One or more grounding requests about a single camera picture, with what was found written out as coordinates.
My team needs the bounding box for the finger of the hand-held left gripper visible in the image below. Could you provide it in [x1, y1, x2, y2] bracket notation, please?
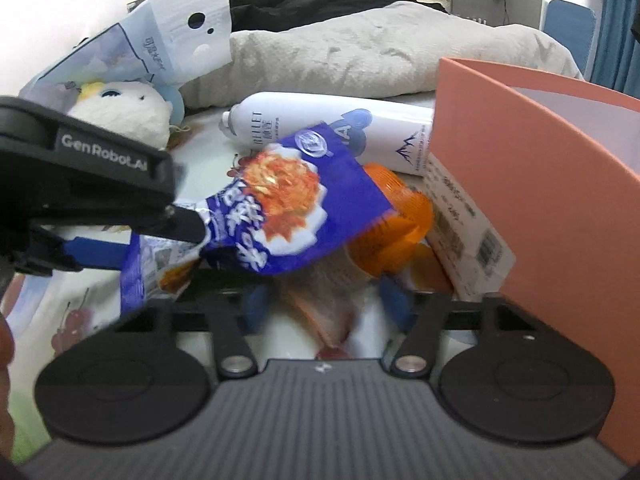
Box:
[15, 232, 136, 276]
[130, 202, 210, 247]

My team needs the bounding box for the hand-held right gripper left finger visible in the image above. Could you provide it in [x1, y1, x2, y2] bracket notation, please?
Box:
[107, 285, 273, 380]

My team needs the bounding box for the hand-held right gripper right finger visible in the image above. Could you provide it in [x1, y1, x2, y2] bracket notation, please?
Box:
[377, 279, 547, 378]

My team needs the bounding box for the clear snack packet orange print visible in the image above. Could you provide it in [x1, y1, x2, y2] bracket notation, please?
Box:
[280, 250, 386, 356]

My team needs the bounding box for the purple-blue snack packet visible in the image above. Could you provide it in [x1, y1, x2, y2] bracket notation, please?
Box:
[195, 122, 393, 277]

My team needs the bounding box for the orange cardboard box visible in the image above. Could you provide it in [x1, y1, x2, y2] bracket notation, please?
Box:
[427, 57, 640, 466]

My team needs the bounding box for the printed bed sheet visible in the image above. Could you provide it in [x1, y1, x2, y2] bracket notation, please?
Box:
[0, 105, 451, 461]

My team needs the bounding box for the white and blue plush toy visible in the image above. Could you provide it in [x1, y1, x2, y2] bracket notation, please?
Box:
[65, 80, 186, 153]

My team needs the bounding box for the orange translucent snack packet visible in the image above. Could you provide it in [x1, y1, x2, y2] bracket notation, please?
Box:
[350, 162, 436, 281]

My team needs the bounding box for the white spray bottle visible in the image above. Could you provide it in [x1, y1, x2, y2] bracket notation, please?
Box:
[220, 91, 436, 177]

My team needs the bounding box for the blue chair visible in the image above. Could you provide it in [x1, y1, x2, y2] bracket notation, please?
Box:
[542, 0, 598, 78]

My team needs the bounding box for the blue curtain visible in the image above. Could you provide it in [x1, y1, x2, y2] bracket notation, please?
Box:
[587, 0, 640, 98]

